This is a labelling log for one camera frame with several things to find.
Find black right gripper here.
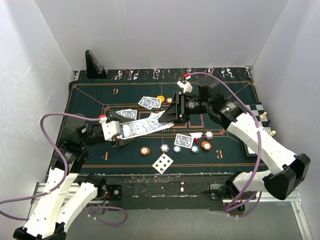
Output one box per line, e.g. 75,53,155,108
158,90,211,124

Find blue playing card deck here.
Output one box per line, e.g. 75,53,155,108
120,120,150,139

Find orange chips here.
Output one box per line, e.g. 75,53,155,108
201,141,212,151
166,97,173,104

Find yellow big blind button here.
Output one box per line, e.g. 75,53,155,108
157,95,165,103

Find blue backed playing card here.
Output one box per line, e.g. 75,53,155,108
138,96,157,110

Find orange poker chip stack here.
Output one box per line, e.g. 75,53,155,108
140,146,150,156

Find green poker chip stack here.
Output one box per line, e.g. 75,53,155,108
173,145,181,153

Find green chips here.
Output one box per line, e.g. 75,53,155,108
190,145,199,154

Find pink chips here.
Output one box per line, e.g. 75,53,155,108
204,131,214,140

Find six of spades card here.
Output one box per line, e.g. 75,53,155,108
152,153,174,174

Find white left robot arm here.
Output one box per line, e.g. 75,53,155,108
13,111,130,240

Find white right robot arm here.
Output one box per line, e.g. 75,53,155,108
158,78,311,200

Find dark green poker mat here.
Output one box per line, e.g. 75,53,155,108
65,67,261,174

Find black card shoe holder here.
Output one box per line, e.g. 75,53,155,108
85,50,107,79

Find white chess piece upper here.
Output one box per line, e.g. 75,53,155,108
260,112,267,121

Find black white chessboard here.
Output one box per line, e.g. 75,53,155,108
240,102,272,160

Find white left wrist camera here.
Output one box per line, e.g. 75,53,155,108
101,121,121,141

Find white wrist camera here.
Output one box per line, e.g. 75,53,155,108
101,121,121,141
177,80,193,93

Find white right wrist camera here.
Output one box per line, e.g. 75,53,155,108
177,80,193,93

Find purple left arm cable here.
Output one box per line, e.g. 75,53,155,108
0,112,128,226

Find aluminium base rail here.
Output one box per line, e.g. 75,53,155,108
24,175,301,239

